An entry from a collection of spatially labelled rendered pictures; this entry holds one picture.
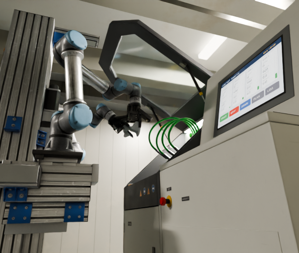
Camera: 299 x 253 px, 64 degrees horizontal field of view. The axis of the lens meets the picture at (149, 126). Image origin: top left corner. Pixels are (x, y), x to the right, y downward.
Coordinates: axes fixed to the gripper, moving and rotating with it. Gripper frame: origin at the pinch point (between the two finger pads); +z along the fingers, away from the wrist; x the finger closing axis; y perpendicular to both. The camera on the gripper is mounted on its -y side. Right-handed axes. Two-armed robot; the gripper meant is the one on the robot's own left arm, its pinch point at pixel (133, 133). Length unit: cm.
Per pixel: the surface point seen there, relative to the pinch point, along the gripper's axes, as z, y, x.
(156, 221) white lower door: 54, 41, 28
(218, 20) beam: -22, -128, 32
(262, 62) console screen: 45, -24, 86
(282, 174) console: 70, 34, 102
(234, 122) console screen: 52, -5, 66
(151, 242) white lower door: 59, 48, 18
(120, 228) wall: 20, 20, -195
